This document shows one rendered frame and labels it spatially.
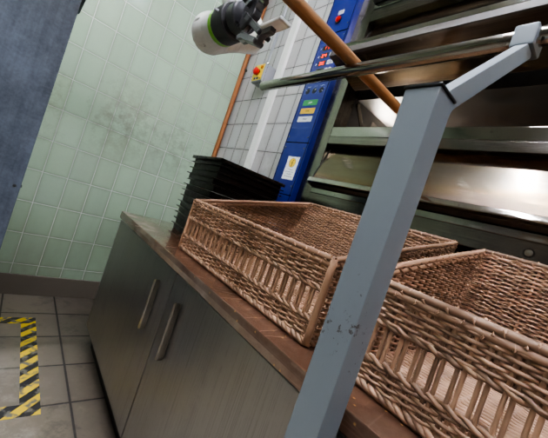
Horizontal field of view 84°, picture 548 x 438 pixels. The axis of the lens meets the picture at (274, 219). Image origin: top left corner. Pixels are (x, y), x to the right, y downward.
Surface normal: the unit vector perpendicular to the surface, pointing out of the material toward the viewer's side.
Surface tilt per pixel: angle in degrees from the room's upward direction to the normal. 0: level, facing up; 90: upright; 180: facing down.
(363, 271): 90
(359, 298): 90
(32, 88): 90
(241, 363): 90
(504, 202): 70
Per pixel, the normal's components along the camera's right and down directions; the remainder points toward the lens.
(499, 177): -0.57, -0.55
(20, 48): 0.62, 0.22
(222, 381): -0.72, -0.24
